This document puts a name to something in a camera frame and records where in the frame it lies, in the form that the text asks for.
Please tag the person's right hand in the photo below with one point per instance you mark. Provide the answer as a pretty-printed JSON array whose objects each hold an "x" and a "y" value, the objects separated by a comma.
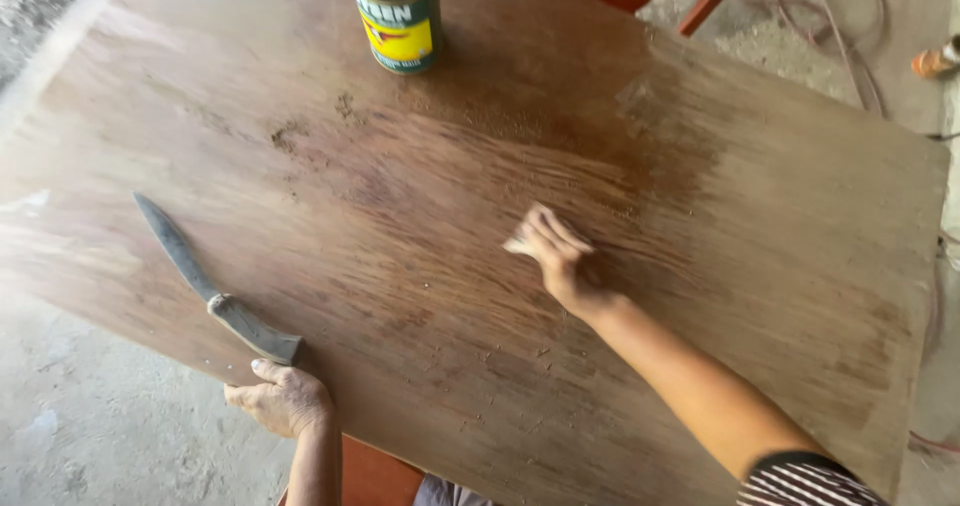
[{"x": 564, "y": 269}]

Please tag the person's left hand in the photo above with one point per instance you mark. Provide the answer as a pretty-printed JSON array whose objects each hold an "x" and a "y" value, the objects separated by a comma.
[{"x": 289, "y": 405}]

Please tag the person's right fingers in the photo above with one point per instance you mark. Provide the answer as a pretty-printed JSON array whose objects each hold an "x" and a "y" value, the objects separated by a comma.
[{"x": 549, "y": 234}]

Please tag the pale sandpaper piece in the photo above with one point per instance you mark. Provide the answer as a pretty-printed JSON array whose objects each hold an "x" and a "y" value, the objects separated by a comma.
[{"x": 517, "y": 247}]

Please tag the brown plywood board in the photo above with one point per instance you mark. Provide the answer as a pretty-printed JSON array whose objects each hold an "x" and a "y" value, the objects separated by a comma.
[{"x": 465, "y": 191}]

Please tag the green yellow tin can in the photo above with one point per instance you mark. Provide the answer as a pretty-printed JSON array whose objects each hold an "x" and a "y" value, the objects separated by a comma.
[{"x": 399, "y": 22}]

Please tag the grey shorts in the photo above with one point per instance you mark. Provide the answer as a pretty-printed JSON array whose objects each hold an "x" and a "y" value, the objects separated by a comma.
[{"x": 446, "y": 493}]

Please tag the red wooden stool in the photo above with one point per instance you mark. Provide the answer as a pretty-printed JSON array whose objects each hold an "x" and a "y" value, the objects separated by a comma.
[{"x": 379, "y": 476}]

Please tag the black white striped sleeve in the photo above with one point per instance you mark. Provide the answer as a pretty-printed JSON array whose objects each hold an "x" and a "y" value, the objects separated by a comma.
[{"x": 806, "y": 483}]

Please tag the orange white bottle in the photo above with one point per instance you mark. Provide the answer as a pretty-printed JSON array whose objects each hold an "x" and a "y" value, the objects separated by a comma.
[{"x": 934, "y": 59}]

